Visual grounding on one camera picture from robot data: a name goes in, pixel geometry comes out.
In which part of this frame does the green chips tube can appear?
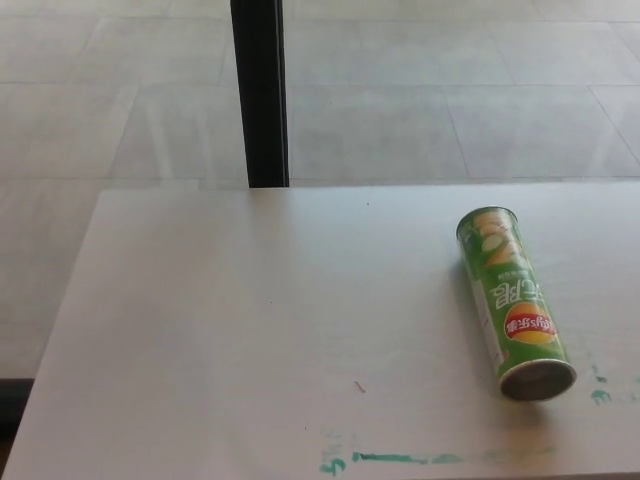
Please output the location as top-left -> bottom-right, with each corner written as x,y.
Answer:
455,205 -> 578,403

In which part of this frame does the black window frame post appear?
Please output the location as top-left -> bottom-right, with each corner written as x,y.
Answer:
229,0 -> 291,189

